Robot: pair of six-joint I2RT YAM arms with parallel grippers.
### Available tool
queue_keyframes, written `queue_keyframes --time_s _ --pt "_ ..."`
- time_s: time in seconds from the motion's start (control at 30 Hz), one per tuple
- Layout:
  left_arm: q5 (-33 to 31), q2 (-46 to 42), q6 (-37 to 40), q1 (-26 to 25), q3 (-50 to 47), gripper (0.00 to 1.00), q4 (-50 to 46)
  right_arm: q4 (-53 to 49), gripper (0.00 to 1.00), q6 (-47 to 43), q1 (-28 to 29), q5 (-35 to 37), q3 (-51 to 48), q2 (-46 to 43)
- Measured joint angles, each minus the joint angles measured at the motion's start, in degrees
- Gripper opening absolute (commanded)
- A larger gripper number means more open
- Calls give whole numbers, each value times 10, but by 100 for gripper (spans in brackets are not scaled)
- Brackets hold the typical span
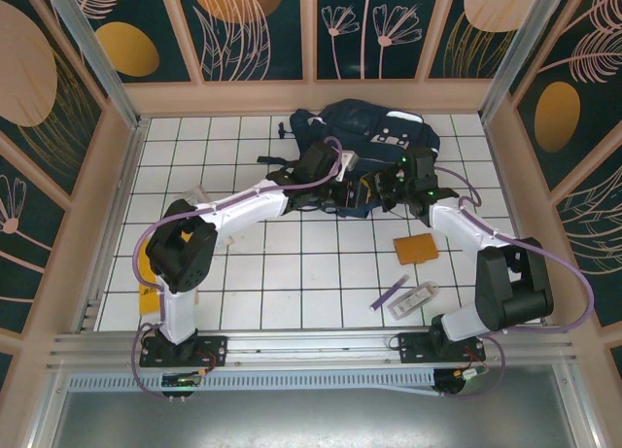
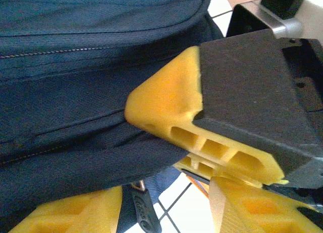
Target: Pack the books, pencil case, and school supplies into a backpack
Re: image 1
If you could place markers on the navy blue backpack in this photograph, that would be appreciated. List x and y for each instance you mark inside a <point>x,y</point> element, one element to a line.
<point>369,127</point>

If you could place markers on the orange brown notebook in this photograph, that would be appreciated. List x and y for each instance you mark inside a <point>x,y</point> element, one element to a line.
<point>416,249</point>

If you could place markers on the purple pen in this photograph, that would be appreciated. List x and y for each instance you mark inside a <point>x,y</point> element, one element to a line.
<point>389,294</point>

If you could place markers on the small clear plastic case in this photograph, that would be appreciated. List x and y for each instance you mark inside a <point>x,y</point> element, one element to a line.
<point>413,299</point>

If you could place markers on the long clear pencil case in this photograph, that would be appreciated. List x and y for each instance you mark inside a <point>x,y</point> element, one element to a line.
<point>194,195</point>

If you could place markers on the yellow book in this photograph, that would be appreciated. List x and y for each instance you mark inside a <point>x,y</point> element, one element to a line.
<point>149,304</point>

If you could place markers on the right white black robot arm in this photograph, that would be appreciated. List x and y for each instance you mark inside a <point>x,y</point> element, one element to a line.
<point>461,224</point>

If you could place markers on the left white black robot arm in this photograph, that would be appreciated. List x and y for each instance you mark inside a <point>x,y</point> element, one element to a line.
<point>243,207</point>

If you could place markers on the dark panel with pink flowers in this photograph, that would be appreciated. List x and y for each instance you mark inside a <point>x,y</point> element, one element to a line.
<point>389,54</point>

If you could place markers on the dark panel pale circle grass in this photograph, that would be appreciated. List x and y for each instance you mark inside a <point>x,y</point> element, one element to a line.
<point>466,44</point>

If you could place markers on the dark panel orange circle leaves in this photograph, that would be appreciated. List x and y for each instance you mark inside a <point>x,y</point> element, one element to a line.
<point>233,40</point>

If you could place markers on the dark panel oval and fern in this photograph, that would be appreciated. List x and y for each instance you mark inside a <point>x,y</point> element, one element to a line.
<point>583,103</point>

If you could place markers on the small circuit board green light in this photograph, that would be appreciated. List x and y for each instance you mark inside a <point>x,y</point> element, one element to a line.
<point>182,380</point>
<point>473,372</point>

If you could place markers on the dark panel with fern leaves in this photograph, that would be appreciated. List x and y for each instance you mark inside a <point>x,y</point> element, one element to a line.
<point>597,253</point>

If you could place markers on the dark panel with orange oval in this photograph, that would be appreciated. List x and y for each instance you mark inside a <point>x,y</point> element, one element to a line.
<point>126,49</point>

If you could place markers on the grey metal sheet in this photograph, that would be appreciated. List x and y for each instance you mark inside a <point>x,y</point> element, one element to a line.
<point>311,419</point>

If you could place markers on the dark panel large pale circle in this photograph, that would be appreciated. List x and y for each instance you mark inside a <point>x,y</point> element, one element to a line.
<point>29,79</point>

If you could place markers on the dark panel flower and lines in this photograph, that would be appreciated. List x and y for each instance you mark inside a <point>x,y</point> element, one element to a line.
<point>24,253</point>

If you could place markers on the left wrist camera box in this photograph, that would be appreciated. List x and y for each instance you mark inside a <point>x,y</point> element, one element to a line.
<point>349,163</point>

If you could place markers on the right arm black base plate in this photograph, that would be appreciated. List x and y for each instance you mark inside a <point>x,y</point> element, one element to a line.
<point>413,348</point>

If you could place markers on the right aluminium corner post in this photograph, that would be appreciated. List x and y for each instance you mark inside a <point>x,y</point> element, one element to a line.
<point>524,54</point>

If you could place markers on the aluminium corner post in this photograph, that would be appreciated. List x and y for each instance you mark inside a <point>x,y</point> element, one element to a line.
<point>94,54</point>
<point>524,54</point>

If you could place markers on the long aluminium mounting rail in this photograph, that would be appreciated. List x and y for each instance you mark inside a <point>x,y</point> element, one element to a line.
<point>316,351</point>

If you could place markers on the aluminium side rail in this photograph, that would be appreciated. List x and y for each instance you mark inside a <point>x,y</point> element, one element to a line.
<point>127,176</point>

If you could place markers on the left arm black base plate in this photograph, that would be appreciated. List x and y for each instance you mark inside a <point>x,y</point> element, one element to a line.
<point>214,351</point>

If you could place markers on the left aluminium corner post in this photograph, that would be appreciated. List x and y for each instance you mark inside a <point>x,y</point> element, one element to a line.
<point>94,54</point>

